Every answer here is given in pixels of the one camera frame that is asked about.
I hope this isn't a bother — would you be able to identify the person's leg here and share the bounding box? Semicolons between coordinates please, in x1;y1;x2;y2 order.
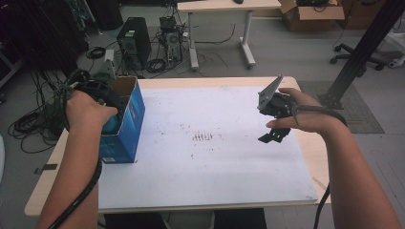
103;212;170;229
213;207;268;229

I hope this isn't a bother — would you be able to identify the black office chair base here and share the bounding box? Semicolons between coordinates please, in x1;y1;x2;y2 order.
329;42;388;73

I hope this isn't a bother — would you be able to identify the small coiled black cable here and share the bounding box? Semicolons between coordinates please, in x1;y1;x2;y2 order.
85;46;107;60

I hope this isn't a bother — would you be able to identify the person's right hand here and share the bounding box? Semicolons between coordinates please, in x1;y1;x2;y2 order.
265;87;339;135

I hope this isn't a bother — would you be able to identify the black computer tower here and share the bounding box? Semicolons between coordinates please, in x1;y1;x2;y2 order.
116;16;153;72

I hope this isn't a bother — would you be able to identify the person's left leg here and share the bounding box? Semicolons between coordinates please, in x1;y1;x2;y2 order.
103;212;170;229

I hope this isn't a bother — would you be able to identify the black curtain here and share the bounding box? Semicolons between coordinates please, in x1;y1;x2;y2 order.
0;0;91;94

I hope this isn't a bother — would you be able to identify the open-sided computer case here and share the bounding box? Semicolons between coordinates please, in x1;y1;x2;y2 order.
159;15;184;65

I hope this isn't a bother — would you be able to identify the black metal stand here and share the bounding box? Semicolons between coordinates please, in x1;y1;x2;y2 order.
317;0;405;111

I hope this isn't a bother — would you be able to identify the white-legged desk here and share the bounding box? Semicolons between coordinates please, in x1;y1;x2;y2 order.
176;0;283;72

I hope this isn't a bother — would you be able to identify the black tape strip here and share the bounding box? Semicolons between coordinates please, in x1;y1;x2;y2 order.
33;163;59;176

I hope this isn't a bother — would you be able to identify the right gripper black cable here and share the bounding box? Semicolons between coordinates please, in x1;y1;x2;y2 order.
289;102;349;229

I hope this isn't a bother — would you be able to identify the grey floor mat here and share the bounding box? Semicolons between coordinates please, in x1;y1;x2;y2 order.
297;80;386;135

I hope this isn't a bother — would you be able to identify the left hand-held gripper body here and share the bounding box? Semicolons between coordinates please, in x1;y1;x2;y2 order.
68;58;130;117

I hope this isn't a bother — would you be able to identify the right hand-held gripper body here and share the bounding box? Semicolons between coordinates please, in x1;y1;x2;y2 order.
257;73;300;120

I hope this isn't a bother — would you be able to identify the open brown cardboard box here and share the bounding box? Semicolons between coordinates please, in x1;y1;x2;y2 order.
278;0;346;32

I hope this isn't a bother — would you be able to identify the person's left hand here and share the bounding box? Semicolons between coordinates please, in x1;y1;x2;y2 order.
64;90;119;134

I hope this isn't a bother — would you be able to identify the tangle of black floor cables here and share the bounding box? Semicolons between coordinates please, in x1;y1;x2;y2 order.
7;68;78;155

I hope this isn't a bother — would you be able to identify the blue cardboard box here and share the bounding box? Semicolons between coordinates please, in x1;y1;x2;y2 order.
98;74;146;165

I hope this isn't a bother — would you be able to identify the white table mat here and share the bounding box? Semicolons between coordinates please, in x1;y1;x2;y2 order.
97;86;320;212

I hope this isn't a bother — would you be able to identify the person's right leg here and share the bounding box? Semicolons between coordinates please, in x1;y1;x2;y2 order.
213;207;268;229

